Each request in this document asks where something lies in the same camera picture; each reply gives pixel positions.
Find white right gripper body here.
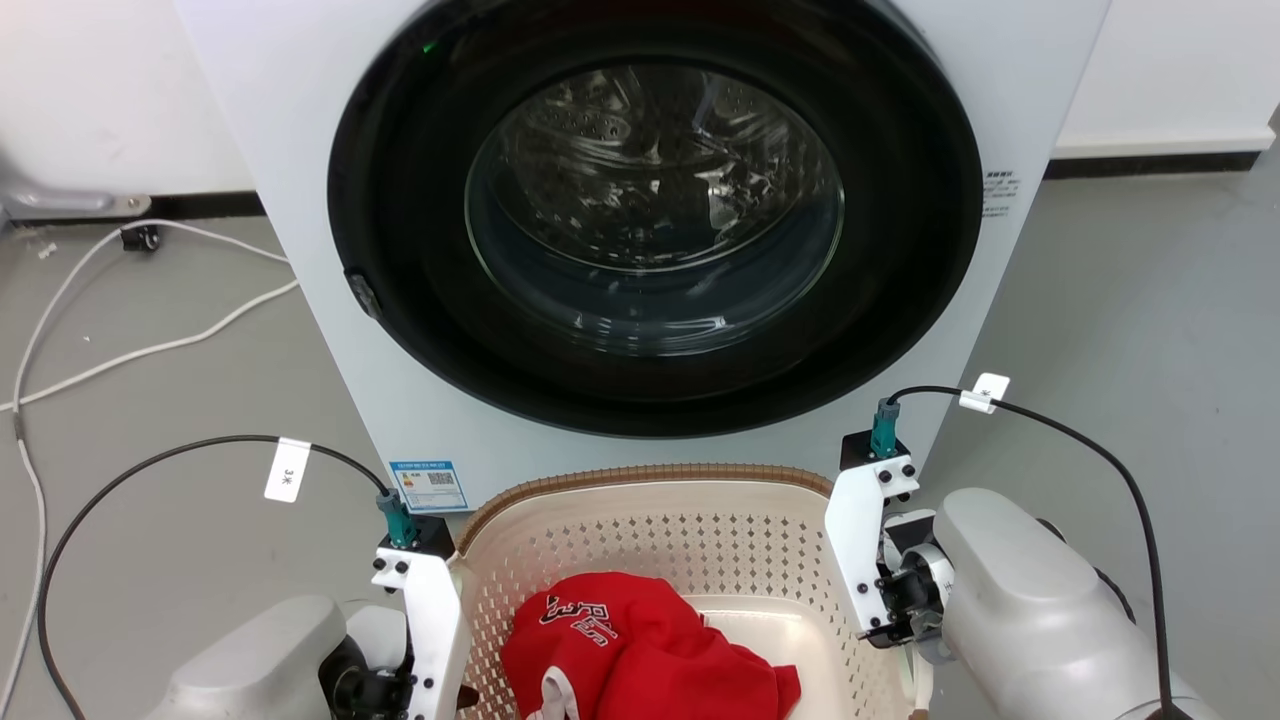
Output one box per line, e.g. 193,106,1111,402
825,456,953,665

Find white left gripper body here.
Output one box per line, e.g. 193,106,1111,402
322,548,473,720

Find cream perforated plastic laundry basket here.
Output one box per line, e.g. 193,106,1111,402
450,463,937,720

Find blue energy label sticker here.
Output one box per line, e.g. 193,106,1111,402
388,460,470,515

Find red garment with black lettering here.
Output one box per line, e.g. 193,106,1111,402
499,572,804,720

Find round black glass washer door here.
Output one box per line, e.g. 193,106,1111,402
327,0,985,440

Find small printed text sticker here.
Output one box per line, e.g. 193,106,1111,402
979,169,1022,222

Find white front-load washing machine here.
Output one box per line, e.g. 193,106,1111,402
175,0,1113,517

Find grey metal base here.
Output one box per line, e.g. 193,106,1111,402
0,150,153,229

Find white cable tag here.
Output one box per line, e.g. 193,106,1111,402
263,437,312,505
958,372,1012,415

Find thick white floor cable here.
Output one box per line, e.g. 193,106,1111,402
0,280,301,414

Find thin white floor cable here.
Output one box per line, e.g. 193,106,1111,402
0,218,292,720

